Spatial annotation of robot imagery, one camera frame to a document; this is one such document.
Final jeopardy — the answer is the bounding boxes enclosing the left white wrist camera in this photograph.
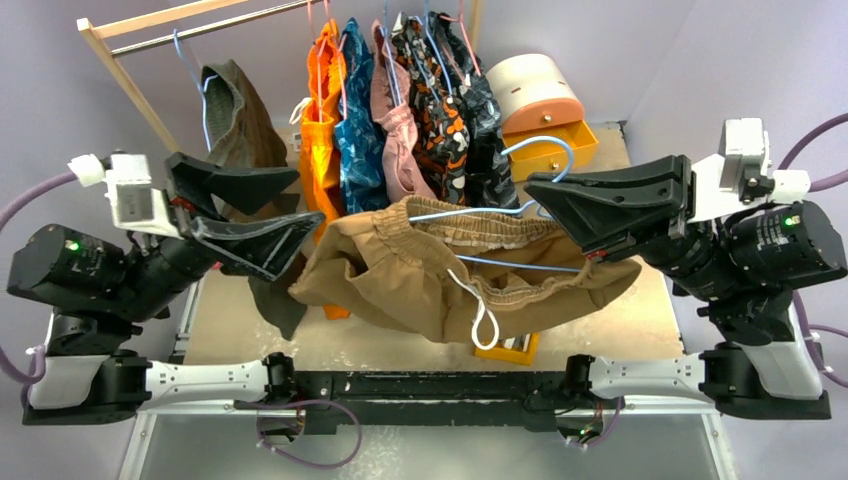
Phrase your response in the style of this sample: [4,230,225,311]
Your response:
[67,153,180,238]

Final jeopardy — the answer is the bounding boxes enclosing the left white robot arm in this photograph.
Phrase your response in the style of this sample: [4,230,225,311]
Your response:
[3,152,324,426]

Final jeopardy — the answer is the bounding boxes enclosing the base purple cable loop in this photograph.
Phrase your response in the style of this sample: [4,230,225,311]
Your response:
[255,400,364,472]

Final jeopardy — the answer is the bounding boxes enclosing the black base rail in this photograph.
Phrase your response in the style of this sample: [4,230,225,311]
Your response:
[231,369,624,439]

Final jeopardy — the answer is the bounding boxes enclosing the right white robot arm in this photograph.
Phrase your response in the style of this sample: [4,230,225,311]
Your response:
[525,155,847,420]

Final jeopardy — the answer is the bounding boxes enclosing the olive green shorts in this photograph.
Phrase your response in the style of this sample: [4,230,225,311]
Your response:
[201,60,307,341]

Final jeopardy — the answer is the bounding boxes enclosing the tan brown shorts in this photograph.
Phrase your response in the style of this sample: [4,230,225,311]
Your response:
[290,196,641,345]

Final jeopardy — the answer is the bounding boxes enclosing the wooden clothes rack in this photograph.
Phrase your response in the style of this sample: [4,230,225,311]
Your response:
[76,0,485,160]

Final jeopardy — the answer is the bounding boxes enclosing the pink shorts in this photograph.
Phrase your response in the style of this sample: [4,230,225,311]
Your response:
[370,21,436,202]

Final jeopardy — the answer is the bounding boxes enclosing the blue patterned shorts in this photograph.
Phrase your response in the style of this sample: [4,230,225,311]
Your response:
[334,18,389,214]

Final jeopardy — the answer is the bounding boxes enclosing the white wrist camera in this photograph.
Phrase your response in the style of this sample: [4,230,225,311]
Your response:
[67,153,180,238]
[687,118,812,223]

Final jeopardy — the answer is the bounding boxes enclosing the yellow bin with items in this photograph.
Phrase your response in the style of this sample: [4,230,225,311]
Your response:
[474,333,540,366]

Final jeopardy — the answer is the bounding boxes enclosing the orange black patterned shorts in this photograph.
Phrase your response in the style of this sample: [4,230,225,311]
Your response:
[390,13,470,205]

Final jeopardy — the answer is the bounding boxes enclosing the light blue wire hanger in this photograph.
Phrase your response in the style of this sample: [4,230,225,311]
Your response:
[409,135,580,273]

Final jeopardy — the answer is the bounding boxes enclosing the dark grey patterned shorts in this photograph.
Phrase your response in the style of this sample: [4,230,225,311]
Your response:
[428,11,520,209]

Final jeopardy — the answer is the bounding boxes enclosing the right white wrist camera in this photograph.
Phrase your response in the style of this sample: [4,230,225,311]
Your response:
[687,118,812,223]

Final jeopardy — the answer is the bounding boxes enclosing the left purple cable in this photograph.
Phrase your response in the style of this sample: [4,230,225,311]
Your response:
[0,170,81,388]

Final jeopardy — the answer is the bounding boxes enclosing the cream orange drawer box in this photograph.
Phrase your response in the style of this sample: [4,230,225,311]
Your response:
[486,53,598,168]

